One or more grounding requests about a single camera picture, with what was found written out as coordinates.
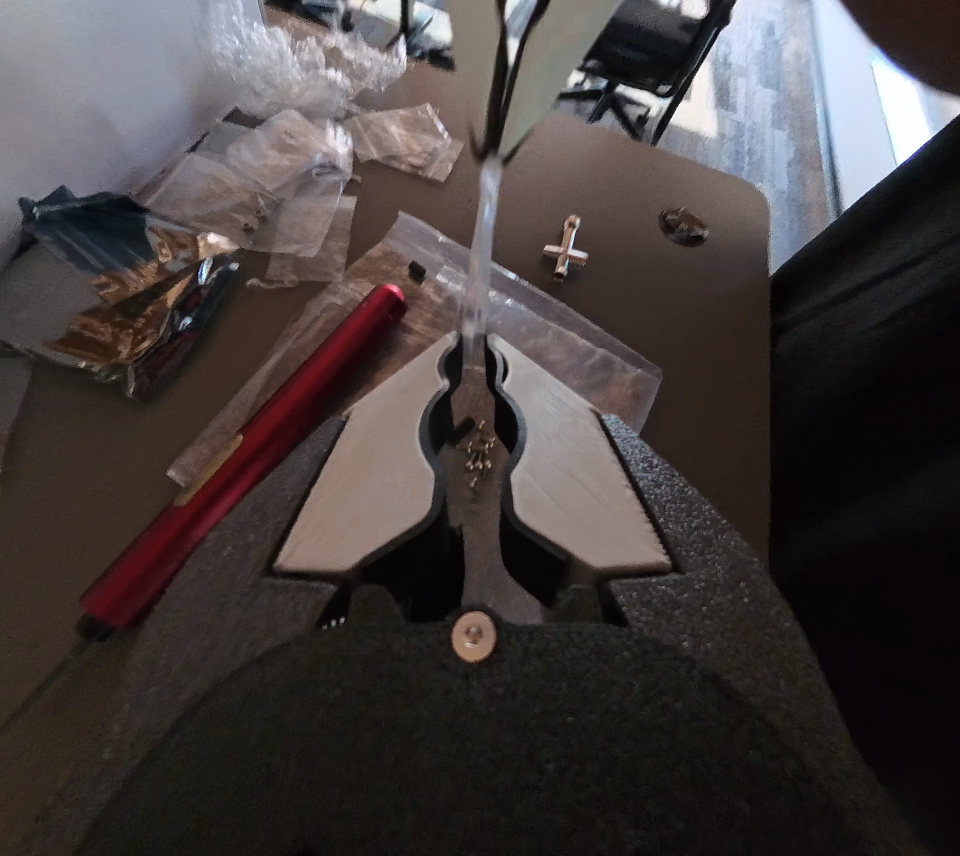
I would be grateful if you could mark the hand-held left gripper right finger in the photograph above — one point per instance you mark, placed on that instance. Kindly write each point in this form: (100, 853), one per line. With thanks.
(585, 496)

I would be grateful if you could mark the orange cardboard box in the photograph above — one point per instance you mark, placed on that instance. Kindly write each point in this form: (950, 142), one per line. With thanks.
(112, 83)

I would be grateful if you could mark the silver foil bag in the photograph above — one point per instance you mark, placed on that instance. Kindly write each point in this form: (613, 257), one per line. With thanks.
(135, 301)

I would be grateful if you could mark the narrow clear sleeve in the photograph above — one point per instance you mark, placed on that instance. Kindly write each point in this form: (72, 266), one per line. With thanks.
(225, 421)

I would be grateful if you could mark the round metal grommet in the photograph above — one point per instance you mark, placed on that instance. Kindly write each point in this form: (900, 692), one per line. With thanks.
(682, 226)

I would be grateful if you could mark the red screwdriver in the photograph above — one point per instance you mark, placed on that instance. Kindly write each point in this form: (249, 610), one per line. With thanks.
(262, 436)

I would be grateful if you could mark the metal cross wrench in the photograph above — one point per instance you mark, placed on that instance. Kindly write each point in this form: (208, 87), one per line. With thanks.
(566, 248)

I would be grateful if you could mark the pile of clear parts bags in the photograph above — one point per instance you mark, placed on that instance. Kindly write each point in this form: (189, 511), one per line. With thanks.
(300, 143)

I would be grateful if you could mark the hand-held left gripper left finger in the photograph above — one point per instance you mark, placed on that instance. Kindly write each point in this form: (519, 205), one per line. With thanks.
(367, 488)

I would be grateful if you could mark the small clear plastic bag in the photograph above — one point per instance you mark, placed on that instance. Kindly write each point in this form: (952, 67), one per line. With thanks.
(480, 256)

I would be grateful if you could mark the large clear zip bag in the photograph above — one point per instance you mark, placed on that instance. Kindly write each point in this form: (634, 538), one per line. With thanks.
(570, 331)

